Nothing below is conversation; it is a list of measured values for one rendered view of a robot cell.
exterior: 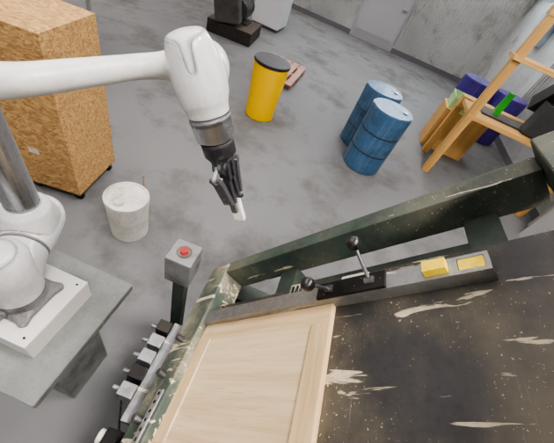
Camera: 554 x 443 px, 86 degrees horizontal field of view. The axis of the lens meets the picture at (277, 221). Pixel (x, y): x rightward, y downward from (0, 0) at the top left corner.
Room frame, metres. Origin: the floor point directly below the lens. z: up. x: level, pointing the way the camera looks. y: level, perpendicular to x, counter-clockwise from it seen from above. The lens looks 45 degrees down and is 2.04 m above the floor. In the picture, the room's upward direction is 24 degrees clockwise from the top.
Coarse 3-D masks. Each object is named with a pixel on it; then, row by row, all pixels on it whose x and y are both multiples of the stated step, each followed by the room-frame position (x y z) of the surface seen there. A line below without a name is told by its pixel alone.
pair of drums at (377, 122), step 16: (368, 96) 4.07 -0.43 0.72; (384, 96) 4.02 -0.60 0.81; (400, 96) 4.25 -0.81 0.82; (352, 112) 4.24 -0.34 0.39; (368, 112) 3.64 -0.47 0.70; (384, 112) 3.51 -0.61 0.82; (400, 112) 3.71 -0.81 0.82; (352, 128) 4.07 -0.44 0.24; (368, 128) 3.52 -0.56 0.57; (384, 128) 3.46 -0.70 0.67; (400, 128) 3.50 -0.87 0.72; (352, 144) 3.61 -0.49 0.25; (368, 144) 3.47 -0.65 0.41; (384, 144) 3.47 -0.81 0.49; (352, 160) 3.50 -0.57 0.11; (368, 160) 3.46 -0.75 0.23; (384, 160) 3.61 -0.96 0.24
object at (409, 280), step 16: (464, 256) 0.52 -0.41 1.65; (400, 272) 0.51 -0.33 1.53; (416, 272) 0.50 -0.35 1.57; (448, 272) 0.49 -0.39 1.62; (464, 272) 0.48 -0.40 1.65; (480, 272) 0.48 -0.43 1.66; (496, 272) 0.50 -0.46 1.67; (384, 288) 0.48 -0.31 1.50; (400, 288) 0.48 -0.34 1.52; (416, 288) 0.48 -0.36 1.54; (432, 288) 0.48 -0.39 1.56; (240, 304) 0.52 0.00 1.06; (256, 304) 0.50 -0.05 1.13; (272, 304) 0.49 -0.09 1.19; (288, 304) 0.48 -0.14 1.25; (304, 304) 0.47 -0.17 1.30; (320, 304) 0.47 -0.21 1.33; (336, 304) 0.48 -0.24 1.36; (208, 320) 0.47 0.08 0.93; (224, 320) 0.47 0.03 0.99
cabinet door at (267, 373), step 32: (256, 320) 0.46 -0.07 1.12; (288, 320) 0.44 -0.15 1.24; (320, 320) 0.42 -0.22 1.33; (224, 352) 0.35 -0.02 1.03; (256, 352) 0.34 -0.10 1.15; (288, 352) 0.34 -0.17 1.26; (320, 352) 0.33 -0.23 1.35; (192, 384) 0.25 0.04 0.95; (224, 384) 0.25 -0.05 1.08; (256, 384) 0.26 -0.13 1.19; (288, 384) 0.26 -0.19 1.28; (320, 384) 0.26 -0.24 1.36; (192, 416) 0.16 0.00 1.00; (224, 416) 0.17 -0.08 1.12; (256, 416) 0.18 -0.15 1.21; (288, 416) 0.19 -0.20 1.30
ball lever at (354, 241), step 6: (348, 240) 0.54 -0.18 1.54; (354, 240) 0.54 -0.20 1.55; (360, 240) 0.55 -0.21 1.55; (348, 246) 0.53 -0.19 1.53; (354, 246) 0.53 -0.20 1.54; (360, 246) 0.54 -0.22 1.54; (360, 258) 0.53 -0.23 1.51; (366, 270) 0.51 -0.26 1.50; (366, 276) 0.50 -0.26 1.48; (372, 276) 0.50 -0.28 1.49; (366, 282) 0.49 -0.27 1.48; (372, 282) 0.49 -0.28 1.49
